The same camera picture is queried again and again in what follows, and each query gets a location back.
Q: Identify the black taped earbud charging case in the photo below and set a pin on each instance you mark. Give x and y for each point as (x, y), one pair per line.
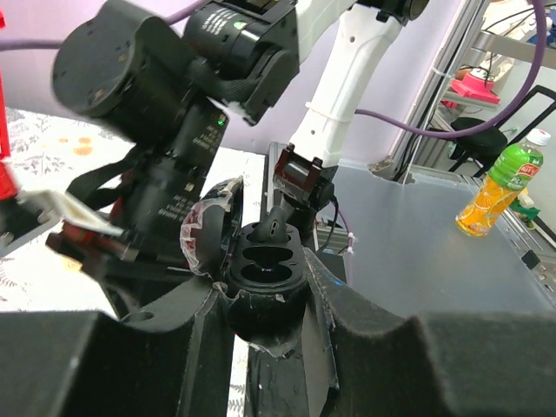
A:
(263, 287)

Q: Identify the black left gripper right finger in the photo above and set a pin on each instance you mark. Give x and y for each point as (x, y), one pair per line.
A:
(358, 359)

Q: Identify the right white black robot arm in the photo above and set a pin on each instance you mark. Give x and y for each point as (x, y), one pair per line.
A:
(165, 92)

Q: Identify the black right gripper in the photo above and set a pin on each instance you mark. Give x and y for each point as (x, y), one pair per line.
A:
(151, 192)

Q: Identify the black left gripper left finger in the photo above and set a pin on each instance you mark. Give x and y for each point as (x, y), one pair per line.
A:
(172, 358)

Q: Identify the floral patterned table mat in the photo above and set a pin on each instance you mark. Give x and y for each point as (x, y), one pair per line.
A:
(47, 153)

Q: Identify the black wireless earbud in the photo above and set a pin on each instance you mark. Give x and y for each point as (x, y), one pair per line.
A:
(273, 229)

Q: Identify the red plastic shopping basket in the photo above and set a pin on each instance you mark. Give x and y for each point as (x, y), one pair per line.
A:
(9, 187)

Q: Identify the orange juice bottle green label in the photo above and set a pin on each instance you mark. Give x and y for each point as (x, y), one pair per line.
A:
(516, 166)

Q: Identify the pink object in background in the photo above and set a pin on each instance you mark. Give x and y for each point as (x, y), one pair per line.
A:
(476, 85)

